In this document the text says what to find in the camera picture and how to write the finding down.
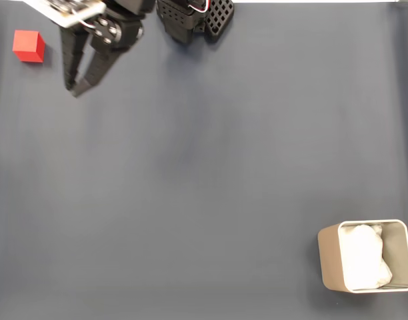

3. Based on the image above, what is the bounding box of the dark blue-grey mat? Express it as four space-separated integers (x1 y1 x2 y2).
0 2 408 320

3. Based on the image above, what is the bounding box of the beige square box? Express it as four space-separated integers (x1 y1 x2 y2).
317 219 408 294

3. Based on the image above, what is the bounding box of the white camera board with mount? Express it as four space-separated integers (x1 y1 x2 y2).
23 0 107 28

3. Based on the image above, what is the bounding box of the red white servo cable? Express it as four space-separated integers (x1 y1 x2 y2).
187 0 212 14

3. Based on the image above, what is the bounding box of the white crumpled paper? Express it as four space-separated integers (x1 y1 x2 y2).
339 223 394 291

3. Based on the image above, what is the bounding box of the red cube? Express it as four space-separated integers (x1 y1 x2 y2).
12 29 46 63

